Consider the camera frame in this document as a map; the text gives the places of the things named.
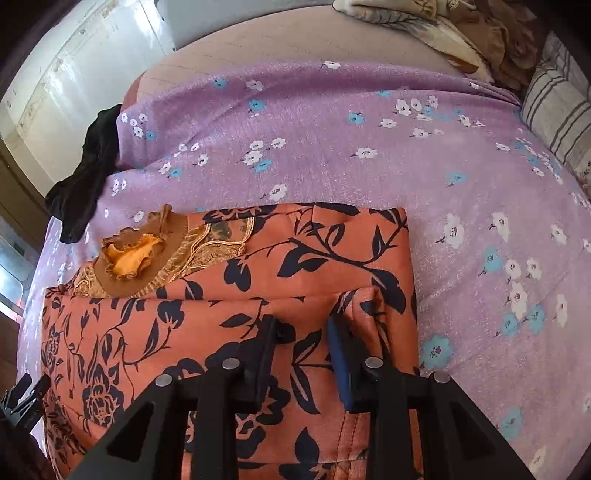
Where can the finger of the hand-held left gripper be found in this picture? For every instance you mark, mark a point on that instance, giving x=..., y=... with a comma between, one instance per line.
x=28, y=399

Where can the striped pillow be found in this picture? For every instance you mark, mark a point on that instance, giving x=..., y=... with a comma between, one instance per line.
x=554, y=106

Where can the beige mattress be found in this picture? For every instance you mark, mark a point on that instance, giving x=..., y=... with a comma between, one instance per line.
x=300, y=41

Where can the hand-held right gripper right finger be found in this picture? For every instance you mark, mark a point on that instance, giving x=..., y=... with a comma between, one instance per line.
x=339, y=364

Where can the grey cloth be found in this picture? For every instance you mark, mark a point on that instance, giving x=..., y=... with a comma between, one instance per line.
x=240, y=18

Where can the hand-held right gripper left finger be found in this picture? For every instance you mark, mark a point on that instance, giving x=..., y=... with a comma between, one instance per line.
x=264, y=364

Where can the black cloth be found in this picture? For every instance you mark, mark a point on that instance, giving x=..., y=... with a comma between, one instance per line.
x=87, y=175

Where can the purple floral bedsheet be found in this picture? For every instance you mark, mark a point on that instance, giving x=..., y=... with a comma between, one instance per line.
x=323, y=161

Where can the brown cloth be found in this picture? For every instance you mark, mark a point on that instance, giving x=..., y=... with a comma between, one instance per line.
x=501, y=37

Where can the brown top with orange ruffle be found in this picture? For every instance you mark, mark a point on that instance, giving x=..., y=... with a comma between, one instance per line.
x=138, y=258

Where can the orange black floral garment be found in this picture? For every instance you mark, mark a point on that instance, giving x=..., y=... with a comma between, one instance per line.
x=300, y=258

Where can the window with patterned glass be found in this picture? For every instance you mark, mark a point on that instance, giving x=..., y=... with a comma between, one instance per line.
x=14, y=263

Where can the cream leaf print blanket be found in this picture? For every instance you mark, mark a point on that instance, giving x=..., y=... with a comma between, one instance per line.
x=443, y=37

